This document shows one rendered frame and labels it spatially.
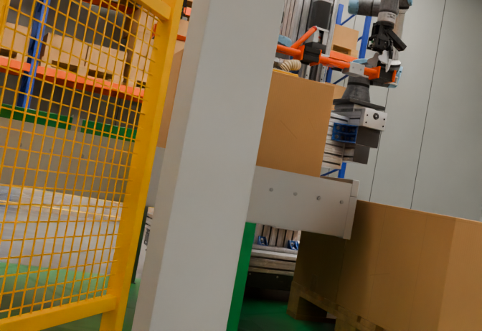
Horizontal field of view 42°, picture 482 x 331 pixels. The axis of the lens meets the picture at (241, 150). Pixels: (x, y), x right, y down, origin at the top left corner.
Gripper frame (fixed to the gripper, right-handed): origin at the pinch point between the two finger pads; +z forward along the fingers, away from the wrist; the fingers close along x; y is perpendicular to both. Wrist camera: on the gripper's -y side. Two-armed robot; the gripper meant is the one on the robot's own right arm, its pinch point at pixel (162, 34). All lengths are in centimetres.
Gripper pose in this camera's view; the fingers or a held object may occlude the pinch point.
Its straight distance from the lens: 266.2
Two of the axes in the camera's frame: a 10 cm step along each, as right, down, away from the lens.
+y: 9.3, 1.8, 3.2
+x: -3.2, -0.2, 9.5
